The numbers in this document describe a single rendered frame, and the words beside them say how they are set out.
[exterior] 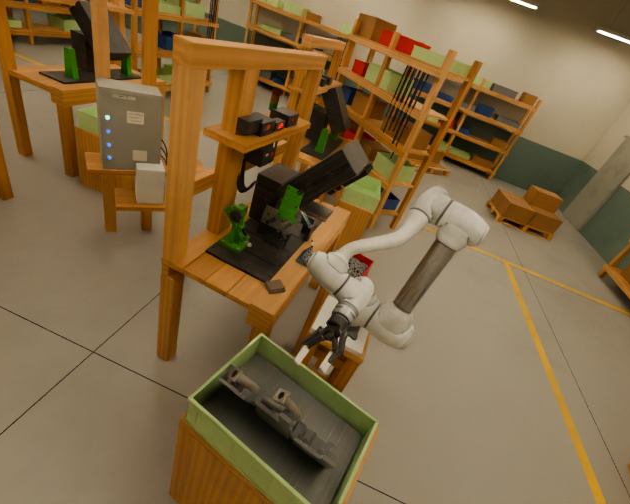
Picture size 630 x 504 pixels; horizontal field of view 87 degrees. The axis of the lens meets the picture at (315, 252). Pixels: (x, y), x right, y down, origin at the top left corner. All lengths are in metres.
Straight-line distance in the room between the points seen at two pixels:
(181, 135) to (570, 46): 10.47
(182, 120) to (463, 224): 1.23
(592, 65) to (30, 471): 11.83
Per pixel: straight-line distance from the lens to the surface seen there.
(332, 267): 1.26
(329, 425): 1.54
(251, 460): 1.33
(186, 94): 1.52
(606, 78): 11.63
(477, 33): 10.86
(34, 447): 2.43
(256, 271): 1.94
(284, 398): 1.13
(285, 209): 2.13
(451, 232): 1.52
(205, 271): 1.91
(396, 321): 1.65
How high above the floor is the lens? 2.14
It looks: 34 degrees down
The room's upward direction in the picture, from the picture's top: 21 degrees clockwise
